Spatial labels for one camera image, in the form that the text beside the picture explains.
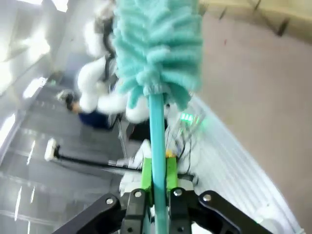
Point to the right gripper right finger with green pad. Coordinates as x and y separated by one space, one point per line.
185 209

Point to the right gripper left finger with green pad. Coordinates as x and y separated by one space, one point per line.
136 209

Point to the teal microfiber duster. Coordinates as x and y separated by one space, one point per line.
158 48

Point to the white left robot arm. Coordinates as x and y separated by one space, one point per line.
92 78

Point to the black pole with white head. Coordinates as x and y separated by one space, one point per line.
73 158

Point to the green lit device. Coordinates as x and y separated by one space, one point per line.
190 118

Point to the person in dark blue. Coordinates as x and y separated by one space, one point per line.
91 118

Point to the wooden shelf board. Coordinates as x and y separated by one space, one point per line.
268 7

